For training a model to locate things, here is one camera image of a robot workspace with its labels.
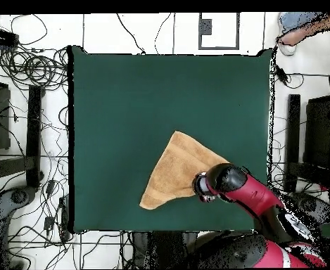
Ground orange terry towel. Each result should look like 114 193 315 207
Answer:
139 130 230 210

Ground black floor beam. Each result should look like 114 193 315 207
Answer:
283 94 301 193
25 84 44 188

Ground black stand foot with caster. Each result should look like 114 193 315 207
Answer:
0 186 37 227
293 192 330 226

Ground dark green table cloth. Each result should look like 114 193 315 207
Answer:
71 44 273 234

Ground black power adapter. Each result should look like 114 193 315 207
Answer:
274 64 290 86

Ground small grey floor box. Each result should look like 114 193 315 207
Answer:
199 18 212 36

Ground person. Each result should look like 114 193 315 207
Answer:
276 11 330 56

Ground black power strip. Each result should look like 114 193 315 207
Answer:
0 27 20 48

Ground thin black cable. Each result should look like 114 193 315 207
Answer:
115 12 146 55
153 12 173 55

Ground coiled black cables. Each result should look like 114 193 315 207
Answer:
0 46 69 89

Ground looped black cable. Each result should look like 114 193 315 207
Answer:
10 13 49 46

